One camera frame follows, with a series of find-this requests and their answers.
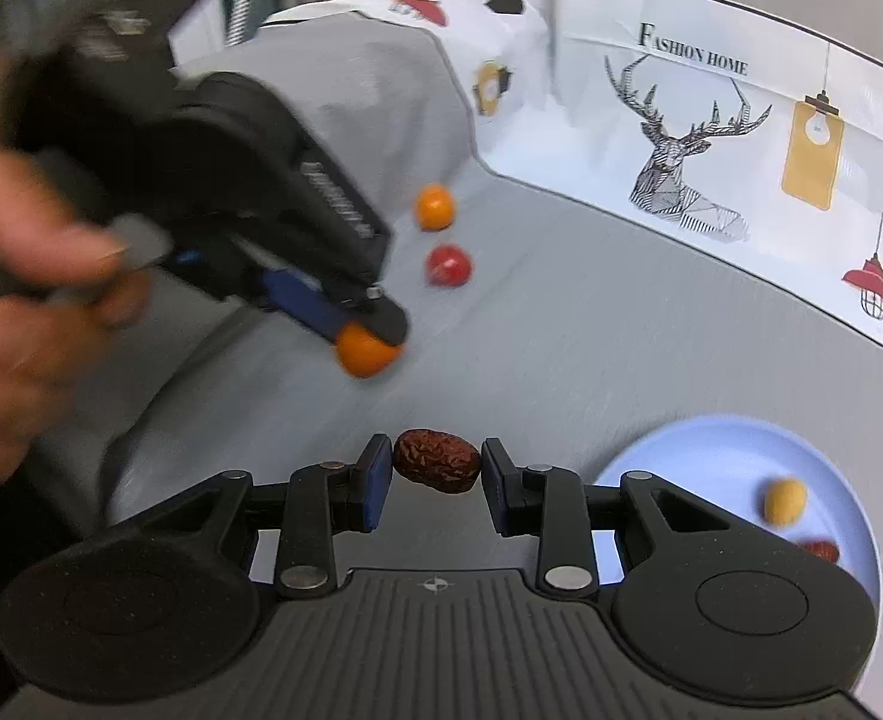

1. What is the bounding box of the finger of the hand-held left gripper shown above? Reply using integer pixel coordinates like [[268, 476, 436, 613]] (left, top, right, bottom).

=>
[[175, 244, 352, 342], [321, 281, 410, 352]]

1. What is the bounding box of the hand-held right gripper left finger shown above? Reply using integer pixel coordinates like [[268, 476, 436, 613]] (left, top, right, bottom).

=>
[[137, 433, 395, 601]]

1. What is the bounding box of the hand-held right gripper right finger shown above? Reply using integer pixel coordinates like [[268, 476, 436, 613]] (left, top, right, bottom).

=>
[[481, 436, 720, 601]]

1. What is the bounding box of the small orange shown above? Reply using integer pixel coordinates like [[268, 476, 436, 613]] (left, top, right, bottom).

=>
[[415, 184, 457, 233], [334, 322, 401, 380]]

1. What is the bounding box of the blue round plate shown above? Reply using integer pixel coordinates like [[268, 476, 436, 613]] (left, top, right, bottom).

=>
[[593, 414, 883, 608]]

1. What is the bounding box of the small yellow fruit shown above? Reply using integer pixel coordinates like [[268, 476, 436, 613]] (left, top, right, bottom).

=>
[[764, 477, 809, 527]]

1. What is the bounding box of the person's left hand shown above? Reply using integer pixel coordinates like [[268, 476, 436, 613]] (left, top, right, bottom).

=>
[[0, 120, 153, 492]]

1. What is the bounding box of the red wrapped round fruit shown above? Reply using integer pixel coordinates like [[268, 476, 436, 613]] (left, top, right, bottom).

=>
[[424, 243, 474, 289]]

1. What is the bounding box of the printed grey white pillow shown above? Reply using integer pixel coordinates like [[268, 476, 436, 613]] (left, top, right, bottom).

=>
[[167, 0, 562, 188]]

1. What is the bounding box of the printed grey white blanket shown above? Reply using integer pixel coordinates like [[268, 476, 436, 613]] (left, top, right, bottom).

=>
[[103, 0, 883, 590]]

